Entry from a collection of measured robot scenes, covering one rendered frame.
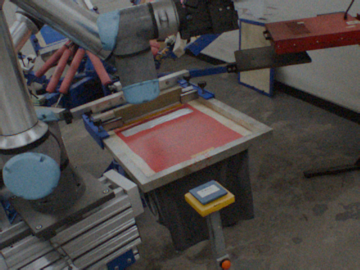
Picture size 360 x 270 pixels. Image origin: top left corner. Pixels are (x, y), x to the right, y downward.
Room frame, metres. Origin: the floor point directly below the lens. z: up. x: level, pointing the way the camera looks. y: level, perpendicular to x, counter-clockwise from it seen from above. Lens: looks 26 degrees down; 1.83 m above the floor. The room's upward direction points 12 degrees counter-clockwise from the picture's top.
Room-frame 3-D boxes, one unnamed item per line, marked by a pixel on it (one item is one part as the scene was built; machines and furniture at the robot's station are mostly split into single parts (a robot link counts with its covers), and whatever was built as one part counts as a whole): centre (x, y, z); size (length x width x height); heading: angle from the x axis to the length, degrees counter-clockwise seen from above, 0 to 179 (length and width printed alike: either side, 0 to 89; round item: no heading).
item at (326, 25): (2.63, -0.98, 1.06); 0.61 x 0.46 x 0.12; 82
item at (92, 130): (1.98, 0.39, 0.98); 0.30 x 0.05 x 0.07; 22
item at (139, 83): (0.89, 0.06, 1.56); 0.11 x 0.08 x 0.11; 7
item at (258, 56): (2.74, -0.24, 0.91); 1.34 x 0.40 x 0.08; 82
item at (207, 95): (2.19, -0.13, 0.98); 0.30 x 0.05 x 0.07; 22
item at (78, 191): (0.97, 0.34, 1.31); 0.15 x 0.15 x 0.10
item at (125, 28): (0.87, 0.06, 1.65); 0.11 x 0.08 x 0.09; 97
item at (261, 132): (1.86, 0.04, 0.97); 0.79 x 0.58 x 0.04; 22
